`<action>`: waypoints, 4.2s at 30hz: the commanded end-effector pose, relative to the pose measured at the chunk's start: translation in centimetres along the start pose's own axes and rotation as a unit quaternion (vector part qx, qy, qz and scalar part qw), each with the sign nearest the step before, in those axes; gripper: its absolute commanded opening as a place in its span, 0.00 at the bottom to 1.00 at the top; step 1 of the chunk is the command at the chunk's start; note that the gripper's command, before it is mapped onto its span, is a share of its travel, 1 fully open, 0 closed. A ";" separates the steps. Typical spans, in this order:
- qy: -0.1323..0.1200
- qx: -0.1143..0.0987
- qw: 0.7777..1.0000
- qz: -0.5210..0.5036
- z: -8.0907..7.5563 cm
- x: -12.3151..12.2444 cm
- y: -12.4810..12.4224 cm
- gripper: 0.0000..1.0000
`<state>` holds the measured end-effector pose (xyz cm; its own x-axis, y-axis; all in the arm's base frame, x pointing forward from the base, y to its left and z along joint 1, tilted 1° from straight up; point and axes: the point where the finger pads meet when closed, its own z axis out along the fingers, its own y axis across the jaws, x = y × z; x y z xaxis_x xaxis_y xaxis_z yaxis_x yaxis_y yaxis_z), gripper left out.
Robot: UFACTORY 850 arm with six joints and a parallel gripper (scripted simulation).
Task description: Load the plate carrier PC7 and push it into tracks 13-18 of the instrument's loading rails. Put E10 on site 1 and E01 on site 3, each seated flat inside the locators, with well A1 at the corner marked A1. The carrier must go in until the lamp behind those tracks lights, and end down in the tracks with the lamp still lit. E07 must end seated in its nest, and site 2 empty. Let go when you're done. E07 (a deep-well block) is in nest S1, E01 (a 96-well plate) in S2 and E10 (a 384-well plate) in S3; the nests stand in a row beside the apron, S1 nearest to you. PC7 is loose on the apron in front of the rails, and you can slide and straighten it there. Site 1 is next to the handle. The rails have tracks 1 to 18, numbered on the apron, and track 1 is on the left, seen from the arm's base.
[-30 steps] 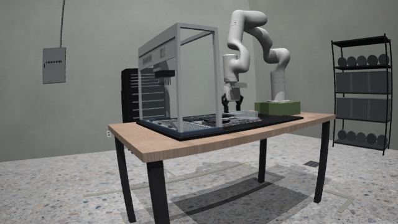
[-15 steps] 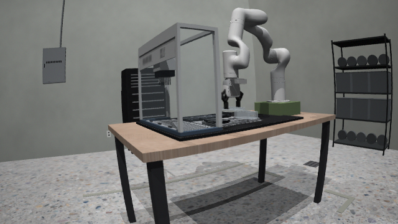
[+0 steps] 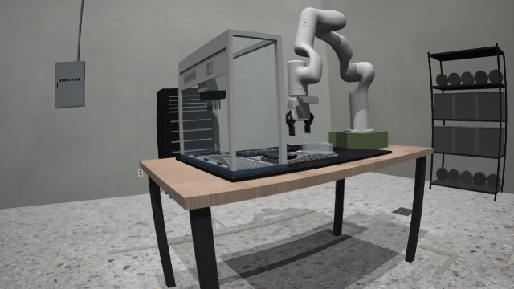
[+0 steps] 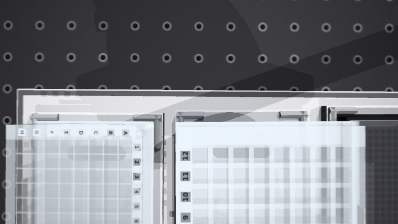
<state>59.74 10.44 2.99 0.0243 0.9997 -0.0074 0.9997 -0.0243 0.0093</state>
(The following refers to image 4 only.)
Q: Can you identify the dark grey perforated base plate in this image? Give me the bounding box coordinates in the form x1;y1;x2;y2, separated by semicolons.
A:
0;0;398;224

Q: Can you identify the dark grey well plate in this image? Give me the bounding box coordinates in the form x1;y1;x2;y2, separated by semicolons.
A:
336;114;398;224

